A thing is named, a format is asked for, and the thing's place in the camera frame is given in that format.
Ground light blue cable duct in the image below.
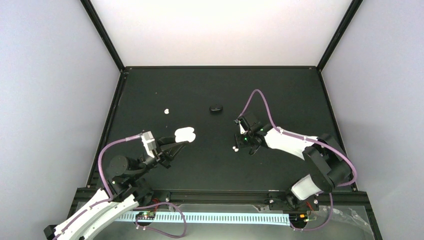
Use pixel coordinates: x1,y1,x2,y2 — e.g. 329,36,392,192
116,211,291,226

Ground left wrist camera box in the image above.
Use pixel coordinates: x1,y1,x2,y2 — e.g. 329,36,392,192
141,131,157,159

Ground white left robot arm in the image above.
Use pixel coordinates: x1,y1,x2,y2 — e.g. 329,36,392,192
44,131,196,240

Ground black frame post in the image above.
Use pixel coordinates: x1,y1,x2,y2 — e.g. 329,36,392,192
316,0,363,72
80,0,125,72

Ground purple cable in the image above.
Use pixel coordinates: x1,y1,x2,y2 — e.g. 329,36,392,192
237,89,359,232
51,133,143,240

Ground black frame post right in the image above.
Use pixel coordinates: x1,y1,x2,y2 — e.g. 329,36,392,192
316,0,363,72

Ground black earbud charging case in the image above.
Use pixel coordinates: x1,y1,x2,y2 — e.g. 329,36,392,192
209,104,223,114

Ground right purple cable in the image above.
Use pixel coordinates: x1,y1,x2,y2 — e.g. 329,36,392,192
237,89,359,232

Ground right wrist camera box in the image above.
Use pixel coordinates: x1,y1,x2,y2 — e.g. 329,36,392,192
234,119,246,135

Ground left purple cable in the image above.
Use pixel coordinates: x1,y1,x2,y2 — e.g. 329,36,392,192
51,133,143,240

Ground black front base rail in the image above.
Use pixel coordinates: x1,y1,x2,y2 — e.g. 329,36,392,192
142,189,299,205

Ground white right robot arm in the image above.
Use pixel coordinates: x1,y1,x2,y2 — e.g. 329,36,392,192
233,113,354,210

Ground white earbud charging case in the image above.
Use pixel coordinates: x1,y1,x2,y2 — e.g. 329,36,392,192
174,126,196,143

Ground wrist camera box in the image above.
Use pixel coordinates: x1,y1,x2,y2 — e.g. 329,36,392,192
141,131,157,159
234,119,246,135

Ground black frame post left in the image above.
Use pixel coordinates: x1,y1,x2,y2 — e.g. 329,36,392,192
80,0,125,72

